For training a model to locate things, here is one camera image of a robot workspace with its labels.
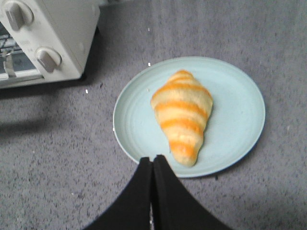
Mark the golden croissant bread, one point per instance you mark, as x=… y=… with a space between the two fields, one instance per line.
x=182 y=107

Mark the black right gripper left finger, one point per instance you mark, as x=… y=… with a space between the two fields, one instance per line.
x=131 y=209

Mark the lower white oven knob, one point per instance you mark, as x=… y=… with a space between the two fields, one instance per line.
x=48 y=58

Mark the light green round plate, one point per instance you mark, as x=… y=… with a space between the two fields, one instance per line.
x=234 y=127

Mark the white Toshiba toaster oven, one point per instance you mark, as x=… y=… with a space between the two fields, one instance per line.
x=67 y=26

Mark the glass oven door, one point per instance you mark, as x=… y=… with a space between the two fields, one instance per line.
x=15 y=66

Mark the white oven knob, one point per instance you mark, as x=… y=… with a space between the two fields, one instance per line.
x=48 y=58
x=17 y=13

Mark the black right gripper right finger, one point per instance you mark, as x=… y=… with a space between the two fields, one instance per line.
x=174 y=208

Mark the upper white oven knob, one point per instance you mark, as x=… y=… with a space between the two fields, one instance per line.
x=17 y=13

